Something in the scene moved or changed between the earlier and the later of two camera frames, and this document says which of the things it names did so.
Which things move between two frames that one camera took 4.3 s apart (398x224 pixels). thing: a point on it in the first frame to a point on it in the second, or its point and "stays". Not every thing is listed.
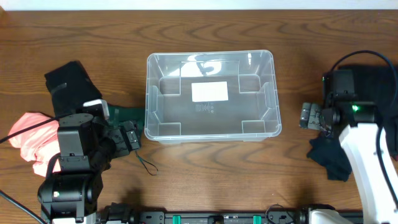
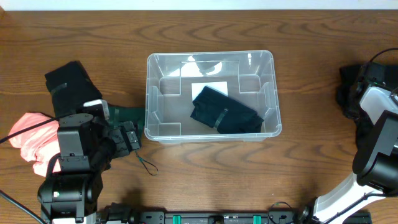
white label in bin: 209,91 stays
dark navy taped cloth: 331,153 to 213,109
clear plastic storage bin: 211,96 stays
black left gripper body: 125,137 stays
